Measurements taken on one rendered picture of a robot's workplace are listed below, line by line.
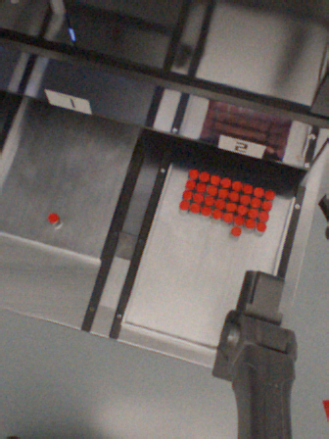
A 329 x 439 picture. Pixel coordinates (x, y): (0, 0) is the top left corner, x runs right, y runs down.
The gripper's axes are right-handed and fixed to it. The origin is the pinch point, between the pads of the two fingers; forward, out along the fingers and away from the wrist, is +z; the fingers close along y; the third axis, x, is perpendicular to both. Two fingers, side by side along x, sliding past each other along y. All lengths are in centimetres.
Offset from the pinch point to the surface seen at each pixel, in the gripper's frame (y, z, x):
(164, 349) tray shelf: -2.5, 21.0, 11.8
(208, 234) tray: 21.9, 21.4, 10.1
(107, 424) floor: -28, 108, 25
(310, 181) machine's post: 37.1, 16.7, -6.6
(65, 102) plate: 36, 8, 43
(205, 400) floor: -11, 109, -2
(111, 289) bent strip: 5.4, 20.8, 25.4
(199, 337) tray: 1.6, 20.9, 6.0
